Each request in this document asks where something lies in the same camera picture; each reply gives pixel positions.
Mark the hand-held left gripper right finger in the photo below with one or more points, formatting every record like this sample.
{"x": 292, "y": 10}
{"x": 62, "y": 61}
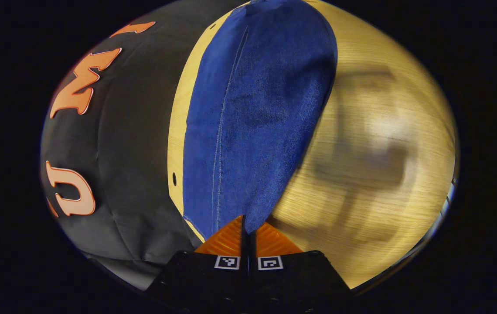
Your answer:
{"x": 287, "y": 279}

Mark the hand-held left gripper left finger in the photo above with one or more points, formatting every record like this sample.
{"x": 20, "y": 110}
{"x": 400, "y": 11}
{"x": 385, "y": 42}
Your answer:
{"x": 213, "y": 279}

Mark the black backdrop cloth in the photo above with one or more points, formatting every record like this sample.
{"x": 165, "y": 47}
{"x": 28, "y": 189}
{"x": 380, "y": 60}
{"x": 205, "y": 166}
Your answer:
{"x": 135, "y": 131}

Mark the blue denim jeans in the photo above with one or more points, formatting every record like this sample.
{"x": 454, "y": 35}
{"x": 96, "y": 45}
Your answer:
{"x": 253, "y": 109}

